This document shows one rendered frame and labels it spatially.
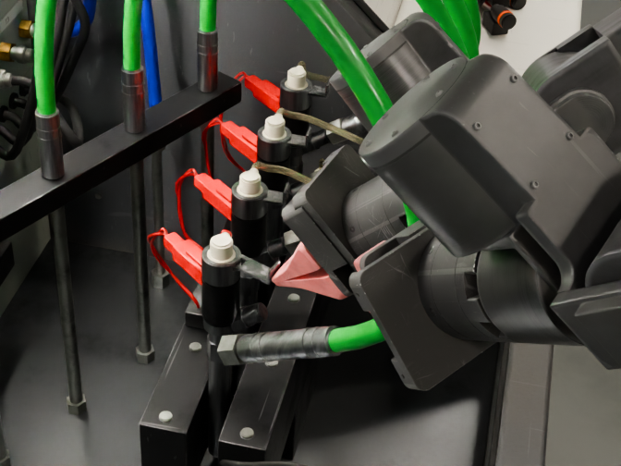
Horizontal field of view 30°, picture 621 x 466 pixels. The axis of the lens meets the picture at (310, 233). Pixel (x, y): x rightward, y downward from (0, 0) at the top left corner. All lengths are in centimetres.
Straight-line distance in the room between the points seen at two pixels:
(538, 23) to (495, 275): 99
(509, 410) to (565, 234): 55
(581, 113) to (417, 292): 15
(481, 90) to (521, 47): 97
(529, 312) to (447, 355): 9
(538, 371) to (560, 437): 127
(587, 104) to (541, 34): 80
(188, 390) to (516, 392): 27
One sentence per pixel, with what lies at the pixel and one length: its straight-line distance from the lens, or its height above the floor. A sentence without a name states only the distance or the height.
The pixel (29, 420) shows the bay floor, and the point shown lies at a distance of 111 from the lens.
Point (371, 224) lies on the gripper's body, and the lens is 71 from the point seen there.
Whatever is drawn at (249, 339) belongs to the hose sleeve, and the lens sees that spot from 72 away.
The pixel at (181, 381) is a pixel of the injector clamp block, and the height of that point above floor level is 98.
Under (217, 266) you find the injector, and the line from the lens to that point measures 81.
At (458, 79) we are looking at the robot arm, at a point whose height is 142.
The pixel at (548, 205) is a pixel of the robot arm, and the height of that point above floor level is 139.
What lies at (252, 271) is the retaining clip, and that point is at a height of 112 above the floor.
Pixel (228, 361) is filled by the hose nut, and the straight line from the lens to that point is 74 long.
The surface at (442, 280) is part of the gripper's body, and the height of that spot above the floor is 131.
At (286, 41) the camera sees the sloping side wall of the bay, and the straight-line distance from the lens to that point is 108.
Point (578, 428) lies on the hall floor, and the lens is 231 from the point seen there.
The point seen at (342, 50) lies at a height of 137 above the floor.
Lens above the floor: 165
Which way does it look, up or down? 39 degrees down
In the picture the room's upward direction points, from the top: 4 degrees clockwise
